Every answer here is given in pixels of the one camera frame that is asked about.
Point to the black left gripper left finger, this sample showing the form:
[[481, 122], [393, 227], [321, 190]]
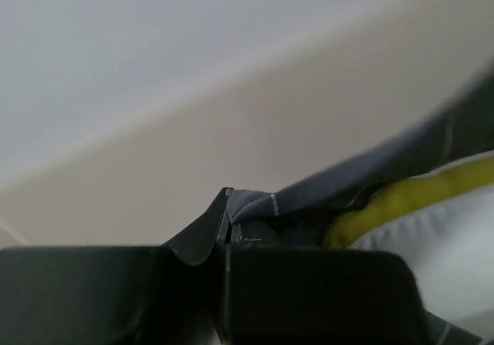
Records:
[[109, 294]]

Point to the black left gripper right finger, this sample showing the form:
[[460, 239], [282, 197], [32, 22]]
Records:
[[289, 294]]

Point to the dark grey checked pillowcase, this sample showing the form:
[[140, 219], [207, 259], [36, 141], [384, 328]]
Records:
[[301, 213]]

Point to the cream memory foam pillow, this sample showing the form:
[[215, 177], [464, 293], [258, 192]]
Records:
[[441, 224]]

